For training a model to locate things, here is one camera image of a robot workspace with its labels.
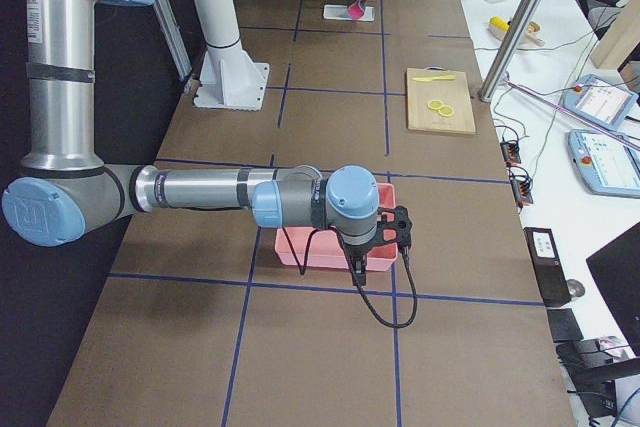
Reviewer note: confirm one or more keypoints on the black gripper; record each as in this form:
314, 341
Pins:
356, 251

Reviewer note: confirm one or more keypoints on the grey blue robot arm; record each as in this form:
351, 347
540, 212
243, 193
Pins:
137, 93

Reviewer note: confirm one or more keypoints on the white tray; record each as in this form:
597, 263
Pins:
340, 13

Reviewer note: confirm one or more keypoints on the yellow plastic knife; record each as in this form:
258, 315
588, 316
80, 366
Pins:
428, 79

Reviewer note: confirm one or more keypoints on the bamboo cutting board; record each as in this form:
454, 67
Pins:
453, 93

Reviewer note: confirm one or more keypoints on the lemon slice near board edge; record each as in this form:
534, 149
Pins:
435, 104

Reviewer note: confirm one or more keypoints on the lemon slice near board centre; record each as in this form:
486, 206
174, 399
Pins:
446, 111

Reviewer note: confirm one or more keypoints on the black power adapter box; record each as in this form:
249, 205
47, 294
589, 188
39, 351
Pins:
547, 266

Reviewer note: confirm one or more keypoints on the orange black circuit board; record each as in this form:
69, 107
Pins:
511, 152

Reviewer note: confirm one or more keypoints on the black monitor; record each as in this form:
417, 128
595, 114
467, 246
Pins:
615, 271

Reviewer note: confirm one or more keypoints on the far blue teach pendant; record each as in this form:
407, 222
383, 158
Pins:
599, 101

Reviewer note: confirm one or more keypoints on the blue teach pendant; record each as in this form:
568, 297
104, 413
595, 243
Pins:
599, 101
605, 166

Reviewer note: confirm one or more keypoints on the light wooden box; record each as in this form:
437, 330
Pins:
620, 39

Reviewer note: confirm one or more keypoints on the near blue teach pendant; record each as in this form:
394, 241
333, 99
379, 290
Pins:
605, 166

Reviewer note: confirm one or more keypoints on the aluminium frame post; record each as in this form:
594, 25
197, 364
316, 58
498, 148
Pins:
518, 27

